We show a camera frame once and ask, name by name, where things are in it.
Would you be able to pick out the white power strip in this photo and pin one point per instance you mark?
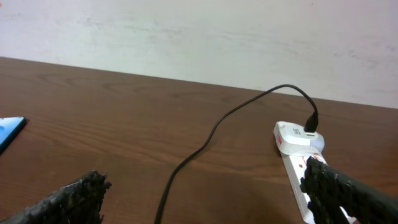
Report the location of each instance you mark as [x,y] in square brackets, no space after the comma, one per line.
[295,167]

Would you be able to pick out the blue Galaxy smartphone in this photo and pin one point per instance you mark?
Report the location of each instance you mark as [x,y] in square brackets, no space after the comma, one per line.
[10,128]

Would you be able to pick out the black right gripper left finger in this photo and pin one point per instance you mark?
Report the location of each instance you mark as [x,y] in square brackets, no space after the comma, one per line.
[78,202]

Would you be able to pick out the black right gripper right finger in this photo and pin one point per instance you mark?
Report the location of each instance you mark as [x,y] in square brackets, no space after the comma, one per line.
[335,196]

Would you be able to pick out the white USB charger plug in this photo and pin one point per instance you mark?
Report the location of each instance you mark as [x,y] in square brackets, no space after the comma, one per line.
[292,140]

